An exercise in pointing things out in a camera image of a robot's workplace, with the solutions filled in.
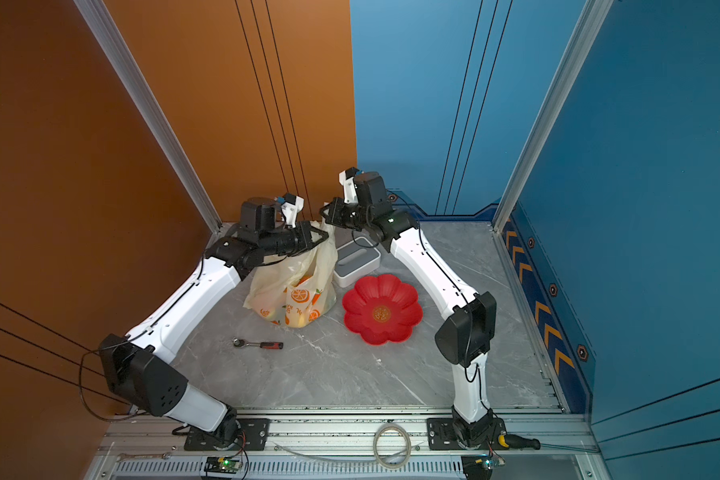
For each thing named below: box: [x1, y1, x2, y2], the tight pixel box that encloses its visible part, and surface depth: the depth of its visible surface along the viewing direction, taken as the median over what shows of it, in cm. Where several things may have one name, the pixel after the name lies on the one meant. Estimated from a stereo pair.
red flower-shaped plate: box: [342, 274, 423, 346], surface depth 97 cm
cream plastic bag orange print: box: [243, 218, 338, 328], surface depth 82 cm
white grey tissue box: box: [333, 237, 381, 288], surface depth 104 cm
